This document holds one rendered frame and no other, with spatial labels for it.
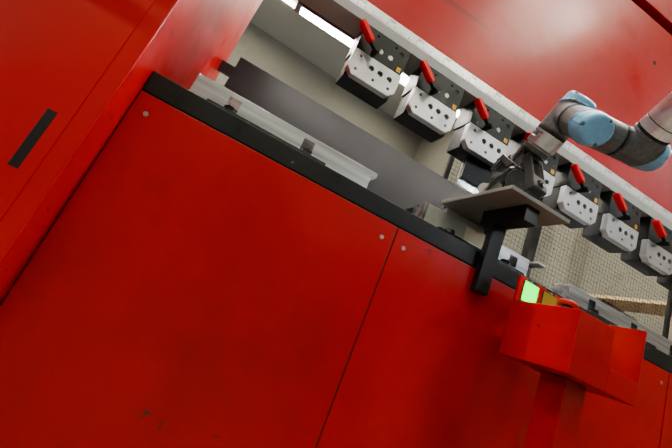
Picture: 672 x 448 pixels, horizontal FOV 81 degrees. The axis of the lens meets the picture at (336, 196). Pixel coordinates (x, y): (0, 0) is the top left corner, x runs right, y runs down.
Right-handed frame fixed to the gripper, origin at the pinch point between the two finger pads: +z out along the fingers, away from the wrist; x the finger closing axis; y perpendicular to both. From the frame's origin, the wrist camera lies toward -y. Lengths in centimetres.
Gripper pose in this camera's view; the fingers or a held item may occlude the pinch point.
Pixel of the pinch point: (487, 210)
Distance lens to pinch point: 114.6
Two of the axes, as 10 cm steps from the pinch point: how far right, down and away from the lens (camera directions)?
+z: -5.3, 7.6, 3.8
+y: -0.3, -4.7, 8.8
